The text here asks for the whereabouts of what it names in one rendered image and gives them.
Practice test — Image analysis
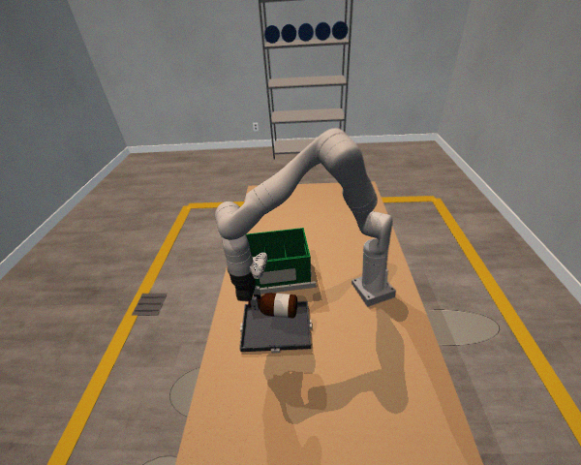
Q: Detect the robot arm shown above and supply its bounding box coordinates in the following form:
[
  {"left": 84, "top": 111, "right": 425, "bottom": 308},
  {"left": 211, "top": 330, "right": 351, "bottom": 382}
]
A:
[{"left": 215, "top": 128, "right": 392, "bottom": 293}]

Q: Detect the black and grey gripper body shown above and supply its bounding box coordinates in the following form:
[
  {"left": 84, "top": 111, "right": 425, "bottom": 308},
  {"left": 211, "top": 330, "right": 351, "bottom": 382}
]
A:
[{"left": 226, "top": 253, "right": 267, "bottom": 301}]

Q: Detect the brown bottle with white label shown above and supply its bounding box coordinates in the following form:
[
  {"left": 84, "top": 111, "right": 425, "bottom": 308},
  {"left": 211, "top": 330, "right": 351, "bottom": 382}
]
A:
[{"left": 257, "top": 293, "right": 297, "bottom": 318}]

